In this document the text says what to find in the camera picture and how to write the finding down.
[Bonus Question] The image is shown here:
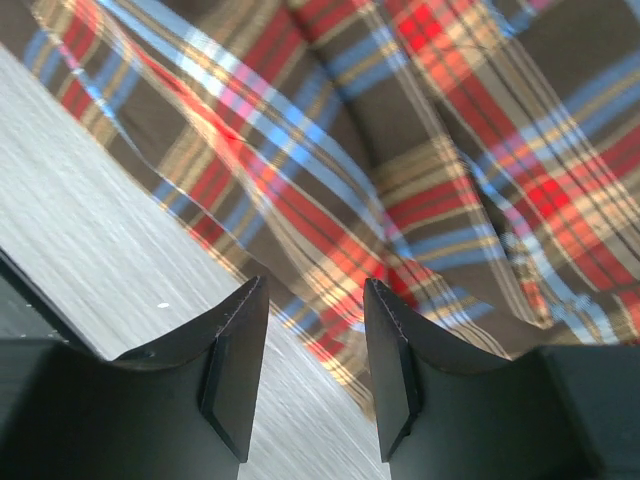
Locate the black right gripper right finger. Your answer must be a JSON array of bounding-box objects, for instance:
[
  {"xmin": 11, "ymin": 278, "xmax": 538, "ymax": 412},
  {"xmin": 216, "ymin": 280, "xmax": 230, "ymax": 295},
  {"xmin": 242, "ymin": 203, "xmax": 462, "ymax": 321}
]
[{"xmin": 364, "ymin": 279, "xmax": 639, "ymax": 479}]

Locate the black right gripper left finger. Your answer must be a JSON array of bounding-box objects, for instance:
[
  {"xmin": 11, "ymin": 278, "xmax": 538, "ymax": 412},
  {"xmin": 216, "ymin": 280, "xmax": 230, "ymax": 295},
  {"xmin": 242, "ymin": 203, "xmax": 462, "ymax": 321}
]
[{"xmin": 1, "ymin": 277, "xmax": 269, "ymax": 479}]

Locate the red brown plaid shirt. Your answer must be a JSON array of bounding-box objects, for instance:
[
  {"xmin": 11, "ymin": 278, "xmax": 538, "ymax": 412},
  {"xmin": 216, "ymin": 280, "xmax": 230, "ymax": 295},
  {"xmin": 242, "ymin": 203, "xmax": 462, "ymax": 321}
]
[{"xmin": 1, "ymin": 1, "xmax": 639, "ymax": 415}]

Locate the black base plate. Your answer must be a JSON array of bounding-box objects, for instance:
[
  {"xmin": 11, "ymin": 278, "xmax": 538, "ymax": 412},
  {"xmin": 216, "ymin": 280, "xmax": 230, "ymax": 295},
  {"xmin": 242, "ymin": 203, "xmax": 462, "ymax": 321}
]
[{"xmin": 1, "ymin": 250, "xmax": 85, "ymax": 349}]

